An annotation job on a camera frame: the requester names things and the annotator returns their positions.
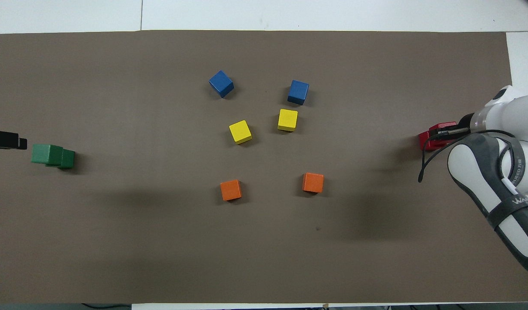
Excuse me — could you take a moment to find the green block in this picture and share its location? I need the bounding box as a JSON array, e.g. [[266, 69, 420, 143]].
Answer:
[[31, 144, 64, 167], [46, 149, 75, 169]]

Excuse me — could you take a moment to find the yellow block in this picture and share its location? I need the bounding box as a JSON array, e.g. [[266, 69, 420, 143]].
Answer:
[[278, 108, 299, 132], [228, 120, 253, 145]]

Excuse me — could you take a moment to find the blue block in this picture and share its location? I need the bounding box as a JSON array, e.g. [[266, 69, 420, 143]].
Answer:
[[209, 70, 235, 98], [287, 80, 310, 106]]

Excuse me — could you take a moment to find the orange block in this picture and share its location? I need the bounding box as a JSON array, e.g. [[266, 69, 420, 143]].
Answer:
[[302, 172, 324, 194], [220, 179, 243, 202]]

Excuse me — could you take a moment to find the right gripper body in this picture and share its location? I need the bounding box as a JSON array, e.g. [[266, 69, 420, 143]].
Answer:
[[450, 113, 476, 137]]

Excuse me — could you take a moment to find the black cable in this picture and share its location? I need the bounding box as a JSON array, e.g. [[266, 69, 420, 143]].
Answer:
[[418, 130, 528, 183]]

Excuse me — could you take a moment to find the red block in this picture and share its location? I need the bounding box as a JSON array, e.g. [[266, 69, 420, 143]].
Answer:
[[428, 122, 459, 143], [417, 131, 452, 152]]

